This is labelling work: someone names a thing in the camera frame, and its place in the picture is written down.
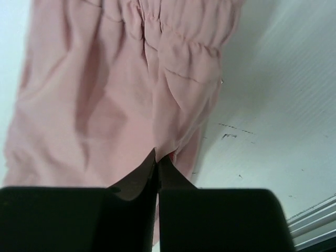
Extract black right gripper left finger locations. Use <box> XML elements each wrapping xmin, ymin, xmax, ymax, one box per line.
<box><xmin>1</xmin><ymin>152</ymin><xmax>158</xmax><ymax>251</ymax></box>

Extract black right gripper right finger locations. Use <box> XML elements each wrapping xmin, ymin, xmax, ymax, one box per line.
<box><xmin>158</xmin><ymin>157</ymin><xmax>295</xmax><ymax>251</ymax></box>

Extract pink trousers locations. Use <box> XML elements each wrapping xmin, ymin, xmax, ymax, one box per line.
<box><xmin>3</xmin><ymin>1</ymin><xmax>243</xmax><ymax>187</ymax></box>

